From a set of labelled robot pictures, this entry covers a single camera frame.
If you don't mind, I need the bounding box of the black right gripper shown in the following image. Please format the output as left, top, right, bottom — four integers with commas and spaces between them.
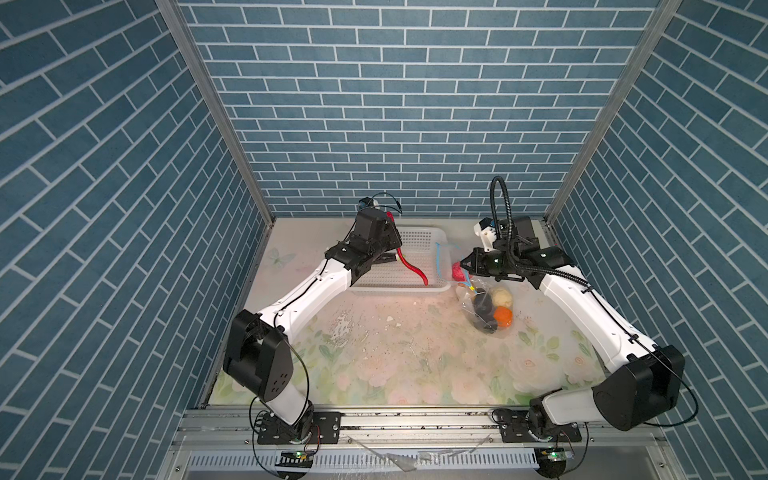
459, 245, 518, 277

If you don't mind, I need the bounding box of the red chili pepper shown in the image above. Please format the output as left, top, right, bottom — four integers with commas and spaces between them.
386, 212, 429, 287

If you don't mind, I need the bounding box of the cream white bun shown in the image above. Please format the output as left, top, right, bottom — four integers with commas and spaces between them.
491, 287, 514, 309

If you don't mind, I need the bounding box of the clear zip top bag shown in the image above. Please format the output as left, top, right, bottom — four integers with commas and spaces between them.
435, 242, 515, 338

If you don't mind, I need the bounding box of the black avocado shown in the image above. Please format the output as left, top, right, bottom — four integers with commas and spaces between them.
473, 317, 498, 334
473, 289, 494, 318

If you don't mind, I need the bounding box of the pink cracked ball food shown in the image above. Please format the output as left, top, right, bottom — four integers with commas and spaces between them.
452, 262, 471, 285

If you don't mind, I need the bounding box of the small orange tangerine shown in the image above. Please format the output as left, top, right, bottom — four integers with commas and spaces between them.
493, 306, 514, 329

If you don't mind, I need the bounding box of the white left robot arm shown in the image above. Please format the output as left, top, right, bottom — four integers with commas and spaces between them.
222, 207, 402, 442

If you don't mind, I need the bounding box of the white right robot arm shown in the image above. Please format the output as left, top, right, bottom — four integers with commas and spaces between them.
460, 217, 686, 437

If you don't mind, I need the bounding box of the white perforated plastic basket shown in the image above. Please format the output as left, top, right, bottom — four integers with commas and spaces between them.
350, 226, 450, 296

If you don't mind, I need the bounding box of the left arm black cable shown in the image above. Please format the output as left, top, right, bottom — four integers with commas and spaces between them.
248, 239, 361, 480

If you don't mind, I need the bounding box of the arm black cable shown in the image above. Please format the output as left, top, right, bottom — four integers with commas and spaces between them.
488, 175, 700, 428
248, 239, 361, 480

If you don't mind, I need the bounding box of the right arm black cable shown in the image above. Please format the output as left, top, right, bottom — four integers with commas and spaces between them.
488, 175, 700, 428

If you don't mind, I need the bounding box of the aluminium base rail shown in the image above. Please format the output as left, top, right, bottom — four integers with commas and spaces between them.
158, 406, 684, 479

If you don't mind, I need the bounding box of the aluminium corner post left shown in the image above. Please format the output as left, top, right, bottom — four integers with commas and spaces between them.
156, 0, 275, 228

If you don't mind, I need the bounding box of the aluminium corner post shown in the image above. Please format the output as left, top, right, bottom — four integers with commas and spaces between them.
156, 0, 275, 228
544, 0, 682, 225

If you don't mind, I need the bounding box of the aluminium corner post right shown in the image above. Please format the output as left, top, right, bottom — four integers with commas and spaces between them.
544, 0, 682, 225

